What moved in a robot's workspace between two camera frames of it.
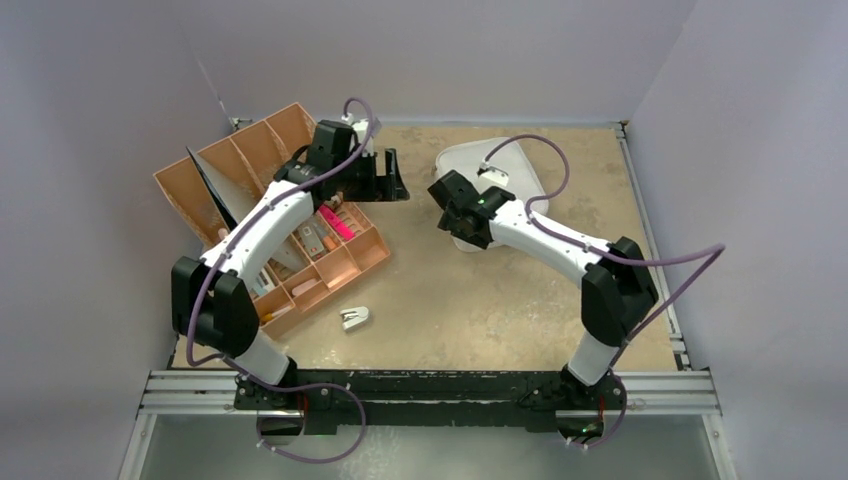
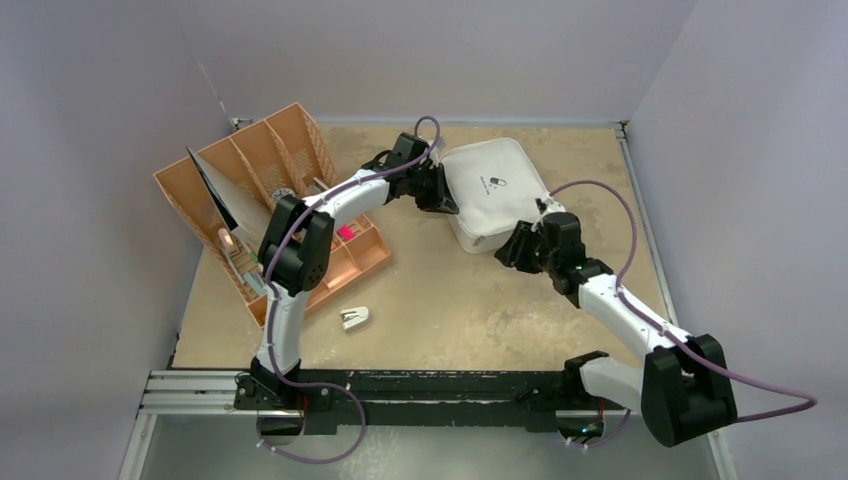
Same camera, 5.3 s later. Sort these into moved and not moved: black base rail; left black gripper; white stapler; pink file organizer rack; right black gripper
Moved: left black gripper; right black gripper
Not moved: black base rail; pink file organizer rack; white stapler
